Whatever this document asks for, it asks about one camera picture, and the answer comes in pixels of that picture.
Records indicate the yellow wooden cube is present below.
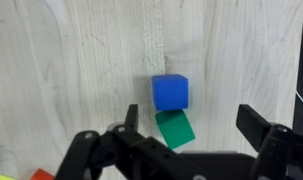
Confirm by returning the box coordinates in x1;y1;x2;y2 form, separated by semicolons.
0;172;15;180

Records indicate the red wooden block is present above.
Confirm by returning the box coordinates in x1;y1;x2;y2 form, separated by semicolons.
30;168;55;180

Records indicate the white cable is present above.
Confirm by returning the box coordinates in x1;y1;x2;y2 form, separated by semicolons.
295;91;303;116

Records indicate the green wooden cube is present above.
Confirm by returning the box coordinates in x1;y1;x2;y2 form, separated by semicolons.
154;109;196;151

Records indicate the blue wooden cube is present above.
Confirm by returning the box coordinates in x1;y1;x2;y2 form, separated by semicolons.
151;73;190;112

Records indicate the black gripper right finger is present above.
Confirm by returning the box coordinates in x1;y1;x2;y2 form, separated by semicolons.
236;104;303;180

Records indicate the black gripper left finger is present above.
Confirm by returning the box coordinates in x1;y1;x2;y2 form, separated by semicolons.
55;104;184;180

